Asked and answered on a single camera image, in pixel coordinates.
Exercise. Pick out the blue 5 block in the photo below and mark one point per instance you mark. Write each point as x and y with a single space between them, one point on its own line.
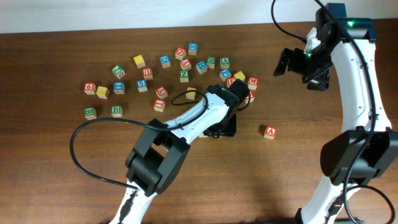
141 85

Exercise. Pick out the blue X block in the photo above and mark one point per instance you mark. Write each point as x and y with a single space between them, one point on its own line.
192 48

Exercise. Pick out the yellow block centre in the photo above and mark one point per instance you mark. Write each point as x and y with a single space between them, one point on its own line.
191 94

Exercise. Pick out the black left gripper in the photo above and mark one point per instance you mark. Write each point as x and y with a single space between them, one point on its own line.
226 129

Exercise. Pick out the red 6 block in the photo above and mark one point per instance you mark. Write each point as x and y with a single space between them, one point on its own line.
89 88

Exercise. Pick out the red Y block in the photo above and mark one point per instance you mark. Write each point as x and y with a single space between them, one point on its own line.
185 64

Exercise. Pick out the red 3 block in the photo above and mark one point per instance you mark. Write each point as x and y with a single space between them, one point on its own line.
250 98

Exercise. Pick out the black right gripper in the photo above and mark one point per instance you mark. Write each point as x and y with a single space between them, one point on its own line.
319 79

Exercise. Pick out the blue D block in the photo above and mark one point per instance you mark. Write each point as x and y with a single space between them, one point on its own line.
165 61

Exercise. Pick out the blue H block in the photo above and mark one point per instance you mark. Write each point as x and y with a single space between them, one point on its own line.
202 67

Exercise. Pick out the yellow block far left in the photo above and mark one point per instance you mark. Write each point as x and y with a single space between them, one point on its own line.
102 92

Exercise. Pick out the red C block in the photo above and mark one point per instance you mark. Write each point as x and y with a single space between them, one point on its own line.
180 53

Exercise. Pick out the green N block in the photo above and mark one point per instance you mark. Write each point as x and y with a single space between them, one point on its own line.
211 61

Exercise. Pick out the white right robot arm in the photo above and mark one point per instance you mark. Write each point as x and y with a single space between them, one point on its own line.
367 145

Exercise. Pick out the green b block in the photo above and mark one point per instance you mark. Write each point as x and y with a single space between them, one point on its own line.
116 111
90 113

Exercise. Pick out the blue P block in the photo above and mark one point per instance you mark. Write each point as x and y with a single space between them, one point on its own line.
224 74

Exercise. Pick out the red E block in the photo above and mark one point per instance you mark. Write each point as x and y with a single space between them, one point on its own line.
230 81

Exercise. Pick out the yellow block top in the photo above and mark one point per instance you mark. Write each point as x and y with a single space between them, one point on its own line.
139 61

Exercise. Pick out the green J block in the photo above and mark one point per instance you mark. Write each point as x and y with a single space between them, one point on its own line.
118 71

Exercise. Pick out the green Z block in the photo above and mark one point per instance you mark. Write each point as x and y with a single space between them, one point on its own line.
184 76

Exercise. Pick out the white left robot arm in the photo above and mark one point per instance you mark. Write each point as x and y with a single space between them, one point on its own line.
159 153

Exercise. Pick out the red A block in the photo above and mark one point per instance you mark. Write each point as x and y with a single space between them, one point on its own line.
270 132

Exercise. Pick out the aluminium rail table edge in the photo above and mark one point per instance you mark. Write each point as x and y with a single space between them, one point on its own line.
347 221

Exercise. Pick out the red M block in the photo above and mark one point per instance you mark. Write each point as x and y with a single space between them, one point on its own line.
253 83

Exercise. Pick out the green V block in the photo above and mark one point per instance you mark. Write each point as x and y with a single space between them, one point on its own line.
224 63

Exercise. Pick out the blue block left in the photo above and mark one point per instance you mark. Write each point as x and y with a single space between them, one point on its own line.
119 88

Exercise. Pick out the red U block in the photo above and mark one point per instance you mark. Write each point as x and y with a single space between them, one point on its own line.
147 73

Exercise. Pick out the red K block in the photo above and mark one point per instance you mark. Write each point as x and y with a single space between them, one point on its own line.
161 92

